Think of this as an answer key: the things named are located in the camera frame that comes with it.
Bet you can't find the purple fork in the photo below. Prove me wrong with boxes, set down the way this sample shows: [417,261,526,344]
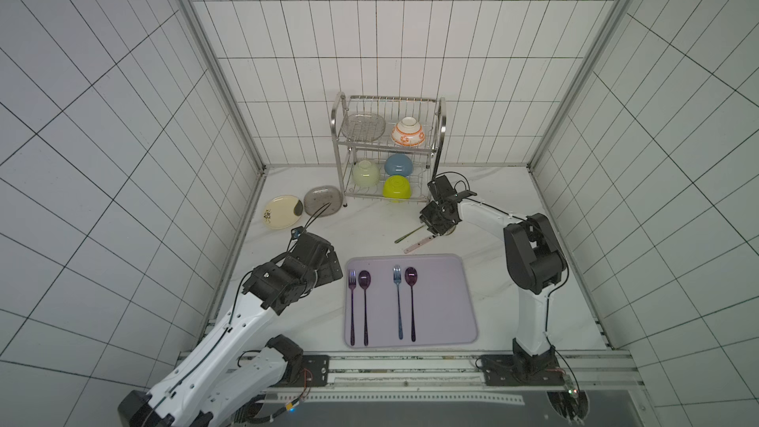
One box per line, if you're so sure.
[348,270,358,347]

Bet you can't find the rainbow handled fork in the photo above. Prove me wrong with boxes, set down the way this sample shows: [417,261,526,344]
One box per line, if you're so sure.
[393,225,427,244]

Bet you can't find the dark purple spoon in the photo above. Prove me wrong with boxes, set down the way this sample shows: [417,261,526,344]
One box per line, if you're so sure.
[404,267,418,342]

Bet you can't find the blue fork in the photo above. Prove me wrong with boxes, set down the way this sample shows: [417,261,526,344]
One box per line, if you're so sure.
[393,265,404,340]

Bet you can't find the lilac rectangular placemat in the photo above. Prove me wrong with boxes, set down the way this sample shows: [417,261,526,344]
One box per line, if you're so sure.
[344,254,478,350]

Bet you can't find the pink handled silver spoon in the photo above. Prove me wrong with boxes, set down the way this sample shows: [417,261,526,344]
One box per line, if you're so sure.
[403,234,437,254]

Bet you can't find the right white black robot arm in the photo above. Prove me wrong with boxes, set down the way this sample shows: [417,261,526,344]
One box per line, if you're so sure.
[420,174,568,381]

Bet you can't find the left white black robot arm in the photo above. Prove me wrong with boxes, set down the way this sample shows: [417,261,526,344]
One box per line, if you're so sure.
[118,227,343,426]

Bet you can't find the lime green bowl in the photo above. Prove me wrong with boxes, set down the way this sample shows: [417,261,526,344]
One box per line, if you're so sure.
[383,175,412,200]

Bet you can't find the cream round plate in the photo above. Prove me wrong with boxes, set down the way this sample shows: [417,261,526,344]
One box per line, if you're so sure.
[263,195,304,231]

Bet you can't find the grey oval plate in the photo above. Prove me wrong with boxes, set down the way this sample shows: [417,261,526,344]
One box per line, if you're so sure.
[302,185,343,217]

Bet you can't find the blue bowl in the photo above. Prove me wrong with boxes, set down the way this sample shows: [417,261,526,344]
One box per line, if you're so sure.
[383,153,414,177]

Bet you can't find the steel two-tier dish rack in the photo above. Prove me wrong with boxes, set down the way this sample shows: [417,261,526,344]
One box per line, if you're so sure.
[328,92,448,203]

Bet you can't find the pale green bowl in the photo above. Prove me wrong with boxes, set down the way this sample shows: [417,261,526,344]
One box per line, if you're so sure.
[352,160,380,189]

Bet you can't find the white orange patterned bowl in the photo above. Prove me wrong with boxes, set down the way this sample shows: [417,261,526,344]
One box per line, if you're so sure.
[391,117,426,147]

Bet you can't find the clear glass plate in rack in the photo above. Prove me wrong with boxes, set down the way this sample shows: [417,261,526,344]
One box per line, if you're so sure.
[341,113,387,142]

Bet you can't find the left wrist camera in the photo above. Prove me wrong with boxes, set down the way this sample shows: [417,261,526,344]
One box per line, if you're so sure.
[290,227,304,244]

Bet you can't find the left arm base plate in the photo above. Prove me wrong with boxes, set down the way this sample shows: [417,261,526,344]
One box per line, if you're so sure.
[275,355,330,387]

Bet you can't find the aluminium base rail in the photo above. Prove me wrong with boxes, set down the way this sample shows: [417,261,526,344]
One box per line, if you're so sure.
[263,351,651,411]

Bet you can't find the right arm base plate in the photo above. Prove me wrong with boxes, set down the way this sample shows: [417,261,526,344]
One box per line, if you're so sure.
[474,354,565,387]

